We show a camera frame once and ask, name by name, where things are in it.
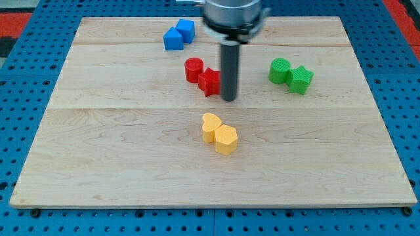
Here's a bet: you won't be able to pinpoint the red cylinder block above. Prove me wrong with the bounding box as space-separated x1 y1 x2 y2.
184 57 204 83

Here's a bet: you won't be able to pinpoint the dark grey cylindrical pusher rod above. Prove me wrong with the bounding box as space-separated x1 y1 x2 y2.
220 43 240 102

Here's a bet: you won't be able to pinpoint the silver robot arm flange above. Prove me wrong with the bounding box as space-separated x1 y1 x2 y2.
176 0 272 45

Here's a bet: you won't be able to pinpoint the red star block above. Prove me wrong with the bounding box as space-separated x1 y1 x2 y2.
198 68 221 97

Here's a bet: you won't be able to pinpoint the green cylinder block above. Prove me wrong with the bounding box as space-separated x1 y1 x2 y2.
268 58 291 84

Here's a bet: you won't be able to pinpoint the light wooden board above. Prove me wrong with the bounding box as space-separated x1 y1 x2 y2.
9 16 417 209

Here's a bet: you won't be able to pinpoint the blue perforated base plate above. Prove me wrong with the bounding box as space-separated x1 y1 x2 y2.
1 0 419 235

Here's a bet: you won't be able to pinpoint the green star block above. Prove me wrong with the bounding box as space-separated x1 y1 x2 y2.
286 66 314 95

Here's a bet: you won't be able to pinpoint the yellow heart block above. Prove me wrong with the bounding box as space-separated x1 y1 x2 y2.
201 113 222 143

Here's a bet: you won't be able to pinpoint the yellow hexagon block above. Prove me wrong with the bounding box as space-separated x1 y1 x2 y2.
215 125 238 155

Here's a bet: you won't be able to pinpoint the blue pentagon house block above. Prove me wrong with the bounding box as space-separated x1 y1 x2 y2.
163 27 184 50

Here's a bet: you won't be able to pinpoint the blue cube block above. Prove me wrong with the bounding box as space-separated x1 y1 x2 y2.
175 18 195 44

